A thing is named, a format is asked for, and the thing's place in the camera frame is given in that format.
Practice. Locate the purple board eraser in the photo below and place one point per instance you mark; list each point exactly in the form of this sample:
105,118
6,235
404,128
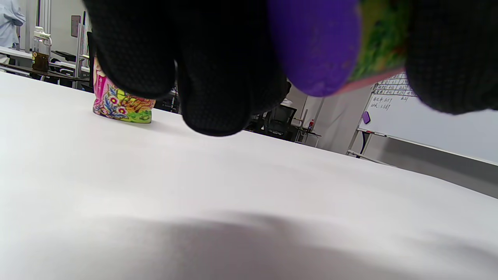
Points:
366,117

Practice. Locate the large pink Russian doll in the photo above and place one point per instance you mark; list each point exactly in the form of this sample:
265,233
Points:
124,111

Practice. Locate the red bottle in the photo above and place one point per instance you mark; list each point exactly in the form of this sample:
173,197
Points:
311,125

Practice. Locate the red blue Russian doll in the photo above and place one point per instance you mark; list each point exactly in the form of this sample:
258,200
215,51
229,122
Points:
315,46

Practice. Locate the black mesh chair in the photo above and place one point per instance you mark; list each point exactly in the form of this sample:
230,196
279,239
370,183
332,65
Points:
280,120

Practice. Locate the white frame post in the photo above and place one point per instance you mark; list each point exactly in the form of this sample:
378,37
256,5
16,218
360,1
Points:
81,50

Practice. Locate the white metal frame stand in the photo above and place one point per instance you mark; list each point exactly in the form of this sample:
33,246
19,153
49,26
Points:
352,146

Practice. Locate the long office desk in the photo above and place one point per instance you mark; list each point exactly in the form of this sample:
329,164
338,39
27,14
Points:
58,73

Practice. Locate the person's left hand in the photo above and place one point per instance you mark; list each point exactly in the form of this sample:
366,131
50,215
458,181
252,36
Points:
218,58

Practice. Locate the white board panel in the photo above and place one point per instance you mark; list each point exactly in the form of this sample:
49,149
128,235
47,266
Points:
428,124

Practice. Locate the clear jug with brown liquid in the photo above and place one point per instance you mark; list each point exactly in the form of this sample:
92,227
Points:
41,50

